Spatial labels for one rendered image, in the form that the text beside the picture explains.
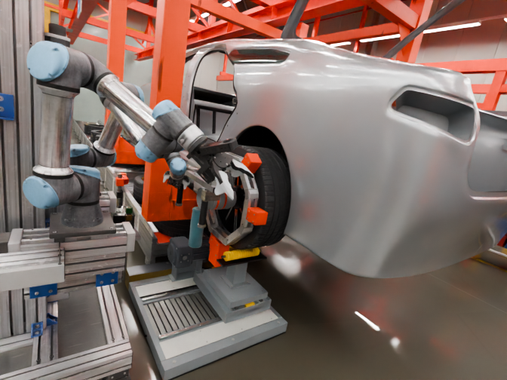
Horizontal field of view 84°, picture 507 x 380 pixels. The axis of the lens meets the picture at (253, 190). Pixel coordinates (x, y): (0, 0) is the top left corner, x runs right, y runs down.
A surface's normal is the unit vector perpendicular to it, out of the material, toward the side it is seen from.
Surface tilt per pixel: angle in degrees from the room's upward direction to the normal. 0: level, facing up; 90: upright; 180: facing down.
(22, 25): 90
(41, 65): 82
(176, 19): 90
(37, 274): 90
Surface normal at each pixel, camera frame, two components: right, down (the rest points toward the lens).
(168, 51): 0.56, 0.29
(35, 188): -0.25, 0.33
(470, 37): -0.82, 0.00
